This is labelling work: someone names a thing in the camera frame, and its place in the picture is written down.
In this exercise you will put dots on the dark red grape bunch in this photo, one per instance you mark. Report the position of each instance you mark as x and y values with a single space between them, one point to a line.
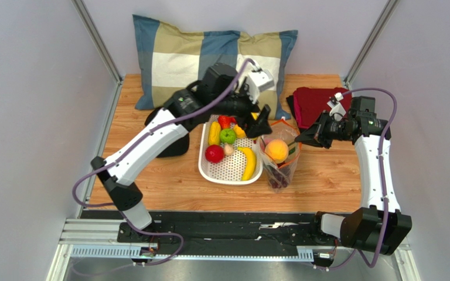
279 178

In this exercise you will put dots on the yellow banana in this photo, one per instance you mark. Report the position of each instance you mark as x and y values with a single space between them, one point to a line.
251 162

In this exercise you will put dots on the pink peach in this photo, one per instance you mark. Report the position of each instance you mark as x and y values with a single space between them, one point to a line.
266 140

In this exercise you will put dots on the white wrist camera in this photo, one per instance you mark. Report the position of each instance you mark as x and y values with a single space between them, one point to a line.
337 111
258 82

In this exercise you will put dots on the red folded cloth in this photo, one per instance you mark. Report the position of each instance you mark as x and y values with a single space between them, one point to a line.
322 95

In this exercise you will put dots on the aluminium front rail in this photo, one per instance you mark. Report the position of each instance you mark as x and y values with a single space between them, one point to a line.
95 239

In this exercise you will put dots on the small orange fruit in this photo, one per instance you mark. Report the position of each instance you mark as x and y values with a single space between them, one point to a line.
240 133

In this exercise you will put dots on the orange yellow peach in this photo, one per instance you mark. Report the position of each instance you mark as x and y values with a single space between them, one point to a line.
277 150

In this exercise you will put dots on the black embroidered cap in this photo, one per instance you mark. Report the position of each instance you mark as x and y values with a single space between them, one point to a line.
178 148

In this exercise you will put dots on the blue beige checked pillow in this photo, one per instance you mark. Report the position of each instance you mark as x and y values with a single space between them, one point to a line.
170 59

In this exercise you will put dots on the clear zip top bag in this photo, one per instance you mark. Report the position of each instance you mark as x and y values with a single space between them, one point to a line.
281 129

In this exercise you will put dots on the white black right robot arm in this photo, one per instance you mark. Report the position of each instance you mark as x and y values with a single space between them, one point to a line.
378 224

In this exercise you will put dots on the aluminium frame post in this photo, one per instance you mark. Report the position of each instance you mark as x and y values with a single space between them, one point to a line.
370 41
85 16

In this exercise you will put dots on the yellow mango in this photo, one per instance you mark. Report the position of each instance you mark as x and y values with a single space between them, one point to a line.
254 115

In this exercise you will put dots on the green scallion bunch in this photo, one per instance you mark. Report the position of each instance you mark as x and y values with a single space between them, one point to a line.
292 147

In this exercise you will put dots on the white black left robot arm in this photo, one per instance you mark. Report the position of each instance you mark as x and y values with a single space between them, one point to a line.
223 90

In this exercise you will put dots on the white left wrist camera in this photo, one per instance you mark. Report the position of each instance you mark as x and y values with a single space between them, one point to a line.
258 82

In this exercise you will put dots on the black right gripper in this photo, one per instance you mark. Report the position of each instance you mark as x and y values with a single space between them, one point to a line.
322 130

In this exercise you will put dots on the red apple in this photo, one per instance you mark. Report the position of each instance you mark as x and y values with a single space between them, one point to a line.
214 154

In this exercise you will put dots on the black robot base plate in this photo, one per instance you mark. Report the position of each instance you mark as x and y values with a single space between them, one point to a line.
222 234

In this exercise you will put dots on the beige garlic bulb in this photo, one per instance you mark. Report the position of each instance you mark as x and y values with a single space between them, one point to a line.
228 149

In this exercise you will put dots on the white perforated plastic basket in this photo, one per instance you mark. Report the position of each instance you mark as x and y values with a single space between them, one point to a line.
231 168

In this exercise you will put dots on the yellow corn cob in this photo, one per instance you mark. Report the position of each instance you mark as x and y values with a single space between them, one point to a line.
214 134

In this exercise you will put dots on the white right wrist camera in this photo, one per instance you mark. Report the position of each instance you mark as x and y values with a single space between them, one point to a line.
337 111

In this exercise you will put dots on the right aluminium frame post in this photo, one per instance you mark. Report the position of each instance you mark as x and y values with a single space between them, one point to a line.
370 41

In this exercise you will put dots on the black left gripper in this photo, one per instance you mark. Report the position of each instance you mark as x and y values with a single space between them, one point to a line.
261 126

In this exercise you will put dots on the left aluminium frame post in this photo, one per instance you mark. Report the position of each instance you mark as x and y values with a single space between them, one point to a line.
85 16

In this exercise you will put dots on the green apple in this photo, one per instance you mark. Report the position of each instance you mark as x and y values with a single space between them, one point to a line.
228 136

